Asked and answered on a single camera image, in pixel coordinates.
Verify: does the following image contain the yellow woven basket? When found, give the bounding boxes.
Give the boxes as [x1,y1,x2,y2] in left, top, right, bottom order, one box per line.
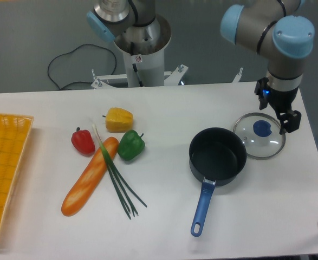
[0,113,34,232]

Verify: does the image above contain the black floor cable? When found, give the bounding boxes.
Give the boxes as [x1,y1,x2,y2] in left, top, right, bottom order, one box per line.
[47,43,118,91]

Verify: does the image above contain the dark saucepan blue handle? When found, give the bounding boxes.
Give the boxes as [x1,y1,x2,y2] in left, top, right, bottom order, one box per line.
[189,127,247,237]

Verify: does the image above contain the glass lid blue knob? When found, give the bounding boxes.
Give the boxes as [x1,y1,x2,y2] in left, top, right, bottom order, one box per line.
[232,112,286,160]

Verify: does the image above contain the yellow bell pepper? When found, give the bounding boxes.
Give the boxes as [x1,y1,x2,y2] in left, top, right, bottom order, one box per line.
[102,107,134,133]

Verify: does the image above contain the green bell pepper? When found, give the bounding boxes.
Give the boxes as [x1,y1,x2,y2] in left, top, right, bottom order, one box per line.
[118,129,145,161]

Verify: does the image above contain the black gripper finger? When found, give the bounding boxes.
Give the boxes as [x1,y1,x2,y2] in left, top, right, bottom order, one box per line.
[277,109,302,134]
[254,77,269,109]

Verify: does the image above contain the green spring onion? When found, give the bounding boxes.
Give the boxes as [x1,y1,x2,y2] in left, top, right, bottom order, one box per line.
[92,123,147,220]

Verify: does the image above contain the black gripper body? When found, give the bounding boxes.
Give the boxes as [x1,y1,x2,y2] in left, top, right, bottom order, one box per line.
[267,88,298,119]

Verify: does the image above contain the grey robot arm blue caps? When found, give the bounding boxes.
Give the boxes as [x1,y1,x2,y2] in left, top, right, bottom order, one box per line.
[87,1,315,134]

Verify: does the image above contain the orange baguette bread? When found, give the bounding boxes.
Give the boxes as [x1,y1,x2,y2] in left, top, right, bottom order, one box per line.
[61,147,107,217]

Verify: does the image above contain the red bell pepper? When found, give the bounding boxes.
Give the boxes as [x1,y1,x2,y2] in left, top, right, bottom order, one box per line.
[71,127,96,156]

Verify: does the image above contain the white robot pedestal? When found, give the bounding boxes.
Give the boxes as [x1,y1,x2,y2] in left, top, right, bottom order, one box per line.
[87,11,189,87]

